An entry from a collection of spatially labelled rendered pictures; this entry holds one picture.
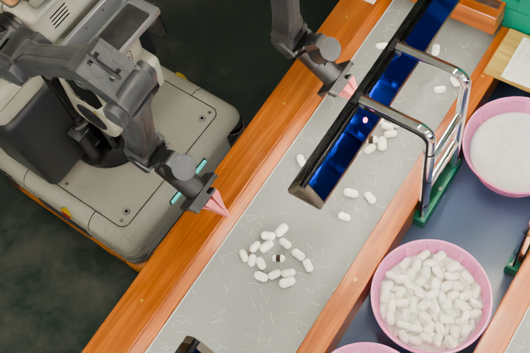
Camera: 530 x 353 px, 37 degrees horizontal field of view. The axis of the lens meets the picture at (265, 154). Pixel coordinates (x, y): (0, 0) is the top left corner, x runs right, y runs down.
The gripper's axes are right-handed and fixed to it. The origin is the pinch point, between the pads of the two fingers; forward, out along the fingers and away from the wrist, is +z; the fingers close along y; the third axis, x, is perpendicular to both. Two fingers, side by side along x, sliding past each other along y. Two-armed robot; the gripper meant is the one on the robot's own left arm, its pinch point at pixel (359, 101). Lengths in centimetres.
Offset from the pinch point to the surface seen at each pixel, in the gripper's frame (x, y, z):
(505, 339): -33, -34, 46
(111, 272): 104, -61, 2
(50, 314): 110, -84, -4
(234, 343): 1, -65, 9
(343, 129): -29.6, -21.8, -11.3
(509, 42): -11.8, 35.8, 20.2
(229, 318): 4, -61, 6
